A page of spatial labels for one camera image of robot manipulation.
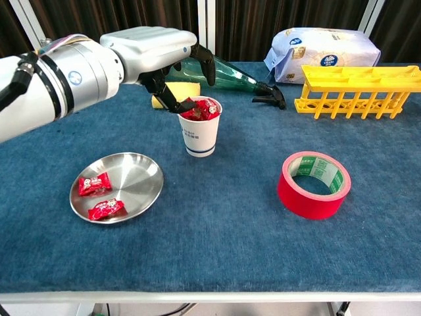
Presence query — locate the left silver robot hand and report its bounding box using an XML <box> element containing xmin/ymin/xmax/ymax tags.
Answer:
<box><xmin>99</xmin><ymin>26</ymin><xmax>217</xmax><ymax>115</ymax></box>

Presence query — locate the white paper cup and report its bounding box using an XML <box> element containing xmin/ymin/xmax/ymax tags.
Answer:
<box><xmin>177</xmin><ymin>95</ymin><xmax>223</xmax><ymax>158</ymax></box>

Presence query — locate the silver metal plate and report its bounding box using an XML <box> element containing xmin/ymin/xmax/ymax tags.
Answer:
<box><xmin>68</xmin><ymin>151</ymin><xmax>164</xmax><ymax>224</ymax></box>

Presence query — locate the black pleated curtain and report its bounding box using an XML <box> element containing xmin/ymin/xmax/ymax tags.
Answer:
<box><xmin>28</xmin><ymin>0</ymin><xmax>199</xmax><ymax>63</ymax></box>
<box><xmin>215</xmin><ymin>0</ymin><xmax>378</xmax><ymax>63</ymax></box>
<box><xmin>370</xmin><ymin>0</ymin><xmax>421</xmax><ymax>64</ymax></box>
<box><xmin>0</xmin><ymin>0</ymin><xmax>36</xmax><ymax>59</ymax></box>

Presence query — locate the yellow sponge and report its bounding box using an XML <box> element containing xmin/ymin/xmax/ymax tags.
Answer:
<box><xmin>151</xmin><ymin>81</ymin><xmax>202</xmax><ymax>109</ymax></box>

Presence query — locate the green spray bottle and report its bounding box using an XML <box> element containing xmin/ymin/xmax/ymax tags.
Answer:
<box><xmin>164</xmin><ymin>54</ymin><xmax>287</xmax><ymax>110</ymax></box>

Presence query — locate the white blue tissue pack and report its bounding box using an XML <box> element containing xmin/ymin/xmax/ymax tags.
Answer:
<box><xmin>262</xmin><ymin>28</ymin><xmax>382</xmax><ymax>85</ymax></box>

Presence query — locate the blue table cloth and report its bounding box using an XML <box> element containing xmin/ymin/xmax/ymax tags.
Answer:
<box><xmin>0</xmin><ymin>61</ymin><xmax>421</xmax><ymax>294</ymax></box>

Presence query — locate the red tape roll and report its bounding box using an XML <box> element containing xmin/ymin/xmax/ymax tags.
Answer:
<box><xmin>277</xmin><ymin>150</ymin><xmax>352</xmax><ymax>221</ymax></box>

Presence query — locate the yellow plastic rack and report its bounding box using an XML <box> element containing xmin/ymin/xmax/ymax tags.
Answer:
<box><xmin>293</xmin><ymin>65</ymin><xmax>421</xmax><ymax>120</ymax></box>

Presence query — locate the white metal frame post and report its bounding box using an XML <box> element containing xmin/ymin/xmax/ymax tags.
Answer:
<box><xmin>357</xmin><ymin>0</ymin><xmax>387</xmax><ymax>37</ymax></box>
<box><xmin>196</xmin><ymin>0</ymin><xmax>217</xmax><ymax>55</ymax></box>
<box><xmin>9</xmin><ymin>0</ymin><xmax>53</xmax><ymax>53</ymax></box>

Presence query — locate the grey metal table frame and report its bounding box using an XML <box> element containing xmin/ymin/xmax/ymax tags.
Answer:
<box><xmin>0</xmin><ymin>289</ymin><xmax>421</xmax><ymax>316</ymax></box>

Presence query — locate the black cable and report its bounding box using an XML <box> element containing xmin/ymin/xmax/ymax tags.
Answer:
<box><xmin>154</xmin><ymin>302</ymin><xmax>193</xmax><ymax>316</ymax></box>

